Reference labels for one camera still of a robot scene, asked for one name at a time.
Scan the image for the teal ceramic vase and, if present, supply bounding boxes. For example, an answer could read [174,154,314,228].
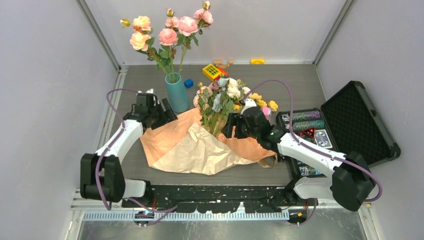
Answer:
[165,72,190,113]

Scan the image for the yellow rose stems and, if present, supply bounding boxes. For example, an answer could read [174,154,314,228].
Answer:
[232,93,279,113]

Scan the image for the paper flower bouquet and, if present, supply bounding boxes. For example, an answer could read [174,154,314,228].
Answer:
[193,76,251,137]

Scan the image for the peach wrapping paper sheet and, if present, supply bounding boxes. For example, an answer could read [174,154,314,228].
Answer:
[140,108,276,175]

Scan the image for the tan satin ribbon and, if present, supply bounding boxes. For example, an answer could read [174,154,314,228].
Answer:
[258,155,279,168]

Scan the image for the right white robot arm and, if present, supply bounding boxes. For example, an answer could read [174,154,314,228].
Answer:
[221,106,383,212]

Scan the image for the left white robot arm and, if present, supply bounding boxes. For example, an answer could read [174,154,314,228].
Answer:
[80,90,177,207]

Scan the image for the pink plastic box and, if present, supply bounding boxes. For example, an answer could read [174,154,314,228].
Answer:
[261,107,272,124]

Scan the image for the small blue cube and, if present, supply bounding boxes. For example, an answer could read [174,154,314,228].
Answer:
[183,78,194,89]

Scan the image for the colourful toy block house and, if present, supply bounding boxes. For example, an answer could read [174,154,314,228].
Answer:
[202,64,229,82]

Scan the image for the red triangle card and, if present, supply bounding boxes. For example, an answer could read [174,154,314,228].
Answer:
[301,127,316,139]

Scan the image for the yellow toy block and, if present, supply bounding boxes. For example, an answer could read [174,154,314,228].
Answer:
[250,58,265,65]

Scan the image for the wooden toy piece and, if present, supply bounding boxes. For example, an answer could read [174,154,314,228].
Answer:
[213,59,234,69]

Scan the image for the pink peach rose stems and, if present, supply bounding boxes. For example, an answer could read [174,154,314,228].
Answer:
[120,0,214,83]

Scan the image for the black poker chip case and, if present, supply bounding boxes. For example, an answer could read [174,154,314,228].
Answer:
[275,81,401,167]

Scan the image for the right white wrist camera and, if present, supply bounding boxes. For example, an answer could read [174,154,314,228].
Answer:
[240,98,257,115]

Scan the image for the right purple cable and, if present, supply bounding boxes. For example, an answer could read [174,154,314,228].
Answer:
[243,79,384,227]

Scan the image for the purple cable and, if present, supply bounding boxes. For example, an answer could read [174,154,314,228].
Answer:
[243,79,384,227]
[95,88,178,227]

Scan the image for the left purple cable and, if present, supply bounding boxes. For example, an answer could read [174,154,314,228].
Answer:
[95,88,178,227]

